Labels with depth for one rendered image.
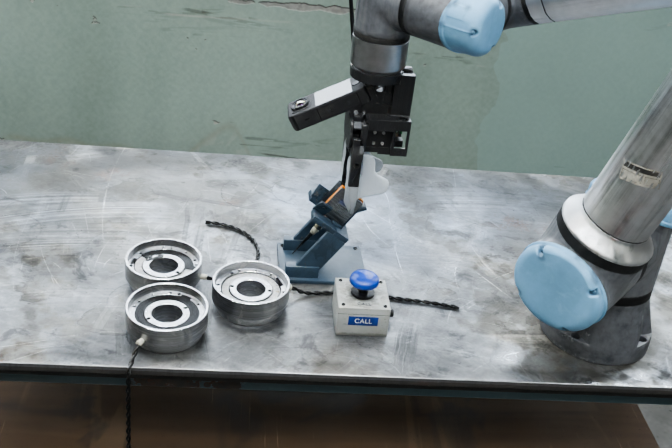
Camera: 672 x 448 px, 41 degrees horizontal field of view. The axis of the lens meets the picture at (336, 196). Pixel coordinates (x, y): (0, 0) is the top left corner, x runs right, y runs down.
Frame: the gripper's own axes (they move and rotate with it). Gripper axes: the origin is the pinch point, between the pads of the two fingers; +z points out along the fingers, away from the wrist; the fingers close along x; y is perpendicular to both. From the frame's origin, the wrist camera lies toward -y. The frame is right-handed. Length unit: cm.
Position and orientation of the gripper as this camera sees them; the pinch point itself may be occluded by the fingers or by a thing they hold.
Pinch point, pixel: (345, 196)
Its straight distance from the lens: 129.4
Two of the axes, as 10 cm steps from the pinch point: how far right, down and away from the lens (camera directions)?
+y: 9.9, 0.5, 1.3
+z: -1.0, 8.7, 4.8
